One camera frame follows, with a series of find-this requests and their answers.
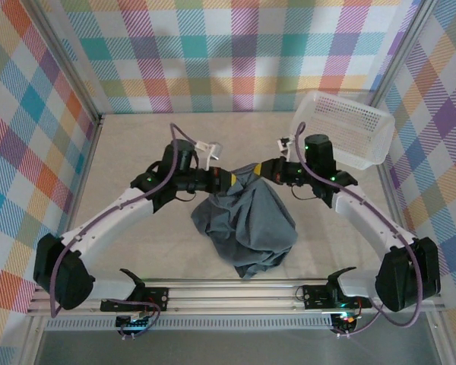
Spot grey t-shirt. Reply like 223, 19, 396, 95
191, 163, 299, 282

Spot white perforated plastic basket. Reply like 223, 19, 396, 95
291, 90, 396, 170

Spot grey metal panel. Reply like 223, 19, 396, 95
33, 328, 442, 365

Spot left controller board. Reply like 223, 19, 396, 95
116, 314, 153, 329

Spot controller board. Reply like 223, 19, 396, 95
331, 312, 356, 332
116, 314, 153, 329

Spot right controller board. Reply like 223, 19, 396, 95
331, 312, 356, 332

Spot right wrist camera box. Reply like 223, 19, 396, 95
277, 136, 294, 157

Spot aluminium table side rail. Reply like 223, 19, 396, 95
375, 163, 423, 282
49, 113, 106, 286

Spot aluminium mounting rail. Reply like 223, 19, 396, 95
25, 279, 448, 316

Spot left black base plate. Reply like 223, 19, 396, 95
100, 287, 169, 313

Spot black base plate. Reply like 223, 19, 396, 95
302, 284, 373, 309
100, 287, 169, 313

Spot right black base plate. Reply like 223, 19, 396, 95
302, 284, 373, 309

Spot grey slotted cable duct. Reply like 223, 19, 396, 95
45, 318, 334, 331

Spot aluminium frame post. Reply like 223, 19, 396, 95
22, 0, 106, 126
366, 0, 448, 111

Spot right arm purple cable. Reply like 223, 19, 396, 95
290, 121, 423, 338

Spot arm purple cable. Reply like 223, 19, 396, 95
49, 123, 198, 340
290, 121, 423, 338

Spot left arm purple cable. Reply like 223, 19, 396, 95
49, 123, 198, 340

